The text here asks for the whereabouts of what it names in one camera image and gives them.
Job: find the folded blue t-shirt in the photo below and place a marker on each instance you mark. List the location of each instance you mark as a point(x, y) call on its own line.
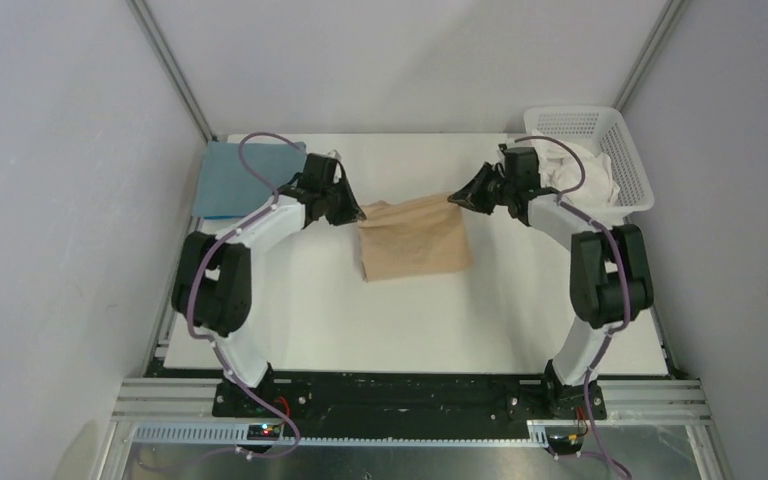
point(229, 187)

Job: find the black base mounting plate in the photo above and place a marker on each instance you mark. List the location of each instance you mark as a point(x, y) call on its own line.
point(411, 406)

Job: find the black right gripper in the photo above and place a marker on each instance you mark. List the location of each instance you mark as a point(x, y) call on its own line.
point(473, 197)

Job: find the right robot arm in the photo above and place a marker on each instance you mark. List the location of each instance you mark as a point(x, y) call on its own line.
point(610, 280)

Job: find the controller board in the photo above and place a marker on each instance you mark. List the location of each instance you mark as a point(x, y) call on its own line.
point(565, 445)
point(264, 432)

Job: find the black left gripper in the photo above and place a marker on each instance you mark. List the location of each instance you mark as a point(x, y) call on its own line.
point(350, 211)

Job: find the white plastic laundry basket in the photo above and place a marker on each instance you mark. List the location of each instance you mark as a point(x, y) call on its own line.
point(599, 130)

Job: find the right controller board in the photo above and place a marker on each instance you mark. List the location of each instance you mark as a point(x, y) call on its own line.
point(565, 445)

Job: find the aluminium frame rail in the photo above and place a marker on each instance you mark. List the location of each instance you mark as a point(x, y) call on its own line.
point(164, 428)

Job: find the beige t-shirt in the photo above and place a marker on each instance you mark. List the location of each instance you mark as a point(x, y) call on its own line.
point(422, 236)

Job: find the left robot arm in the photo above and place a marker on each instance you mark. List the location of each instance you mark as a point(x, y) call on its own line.
point(215, 280)

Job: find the left controller board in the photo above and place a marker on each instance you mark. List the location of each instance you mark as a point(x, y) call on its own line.
point(264, 432)

